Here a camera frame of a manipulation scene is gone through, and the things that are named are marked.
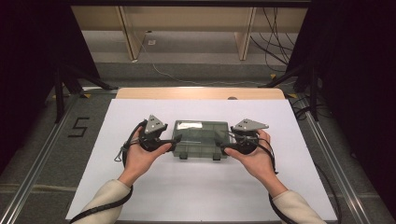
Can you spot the aluminium floor rail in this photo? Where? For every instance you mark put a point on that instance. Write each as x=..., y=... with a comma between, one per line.
x=336, y=165
x=37, y=165

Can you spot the light wooden desk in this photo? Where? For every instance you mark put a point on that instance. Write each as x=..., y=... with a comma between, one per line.
x=186, y=18

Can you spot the transparent grey compartment box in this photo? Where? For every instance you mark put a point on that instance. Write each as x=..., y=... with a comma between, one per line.
x=199, y=147

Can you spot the white table sheet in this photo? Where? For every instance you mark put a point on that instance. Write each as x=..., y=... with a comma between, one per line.
x=193, y=193

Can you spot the person's left hand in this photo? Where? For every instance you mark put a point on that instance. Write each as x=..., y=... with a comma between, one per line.
x=137, y=161

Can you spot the black overhead beam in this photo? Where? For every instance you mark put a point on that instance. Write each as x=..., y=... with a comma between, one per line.
x=186, y=3

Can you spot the person's right hand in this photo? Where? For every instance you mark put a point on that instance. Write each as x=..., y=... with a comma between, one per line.
x=258, y=165

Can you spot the white floor socket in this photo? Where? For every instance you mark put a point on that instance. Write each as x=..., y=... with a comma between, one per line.
x=151, y=42

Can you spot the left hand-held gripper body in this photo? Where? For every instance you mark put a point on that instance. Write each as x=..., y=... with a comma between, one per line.
x=154, y=124

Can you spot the black metal stand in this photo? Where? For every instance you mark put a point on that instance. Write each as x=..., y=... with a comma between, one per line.
x=313, y=93
x=59, y=93

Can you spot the dark curtain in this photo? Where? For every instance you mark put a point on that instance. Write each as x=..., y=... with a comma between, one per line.
x=358, y=62
x=31, y=46

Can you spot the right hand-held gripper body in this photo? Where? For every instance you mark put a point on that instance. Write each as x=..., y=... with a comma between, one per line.
x=249, y=125

